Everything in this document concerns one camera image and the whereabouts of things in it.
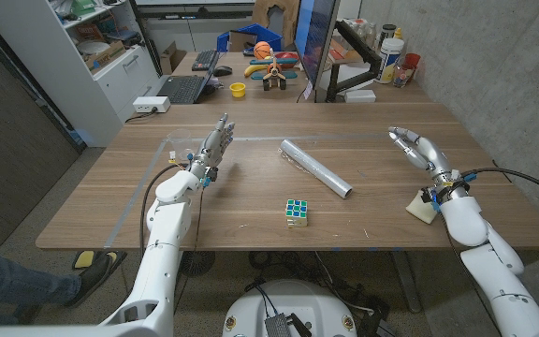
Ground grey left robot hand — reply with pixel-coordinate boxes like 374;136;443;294
187;112;236;182

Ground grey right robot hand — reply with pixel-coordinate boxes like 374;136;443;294
387;125;465;193

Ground cream sponge block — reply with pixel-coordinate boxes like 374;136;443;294
404;189;439;225

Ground plastic wrap roll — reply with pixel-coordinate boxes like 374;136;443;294
278;139;354;199

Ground Rubik's cube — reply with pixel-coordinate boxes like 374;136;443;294
284;198;309;229

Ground clear plastic cup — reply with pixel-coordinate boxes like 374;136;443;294
166;128;195;163

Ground black laptop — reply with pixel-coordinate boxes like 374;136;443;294
155;51;224;105

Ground white power strip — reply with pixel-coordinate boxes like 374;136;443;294
132;95;171;114

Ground clear glass jar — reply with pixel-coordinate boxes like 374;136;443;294
393;63;415;89

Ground yellow banana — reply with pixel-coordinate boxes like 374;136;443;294
243;64;269;78

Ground black keyboard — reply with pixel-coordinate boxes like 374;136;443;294
191;49;221;72

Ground small white box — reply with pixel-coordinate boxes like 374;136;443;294
343;89;377;104

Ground red cup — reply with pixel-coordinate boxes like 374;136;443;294
402;52;422;72

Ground wooden toy airplane teal wings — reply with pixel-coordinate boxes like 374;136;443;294
249;48;299;92

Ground open cardboard box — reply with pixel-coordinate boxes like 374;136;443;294
159;40;187;75

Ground white labelled canister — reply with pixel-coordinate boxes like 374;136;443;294
375;37;405;85

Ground small orange basketball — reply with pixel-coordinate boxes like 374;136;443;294
253;40;272;61

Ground round black fan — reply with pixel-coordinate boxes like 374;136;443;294
179;251;217;277

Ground red bowl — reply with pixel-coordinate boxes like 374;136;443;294
273;51;301;69

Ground blue plastic bin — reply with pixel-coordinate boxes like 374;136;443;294
216;22;284;53

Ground dark-lidded jar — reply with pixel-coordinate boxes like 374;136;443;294
379;23;398;48

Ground printed cardboard box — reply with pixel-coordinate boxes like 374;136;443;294
84;40;126;72

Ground brown cardboard sheet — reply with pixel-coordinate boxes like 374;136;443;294
252;0;301;37

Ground flat computer monitor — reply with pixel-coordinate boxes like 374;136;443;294
294;0;341;90

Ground white plate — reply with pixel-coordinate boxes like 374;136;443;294
76;40;110;56

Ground white shelf cabinet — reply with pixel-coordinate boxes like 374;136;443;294
0;0;163;148

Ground black slipper yellow insole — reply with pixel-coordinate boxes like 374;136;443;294
66;252;114;309
71;249;128;273

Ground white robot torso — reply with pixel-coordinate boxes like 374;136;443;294
222;279;358;337

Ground grey finned electronics module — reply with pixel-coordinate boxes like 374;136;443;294
263;313;294;337

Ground person's leg in jeans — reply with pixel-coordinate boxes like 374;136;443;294
0;248;82;327

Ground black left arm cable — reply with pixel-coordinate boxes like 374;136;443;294
138;162;184;256

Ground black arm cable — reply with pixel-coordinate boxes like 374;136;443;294
459;166;539;214
138;162;184;256

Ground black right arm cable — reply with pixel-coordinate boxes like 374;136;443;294
459;166;539;214

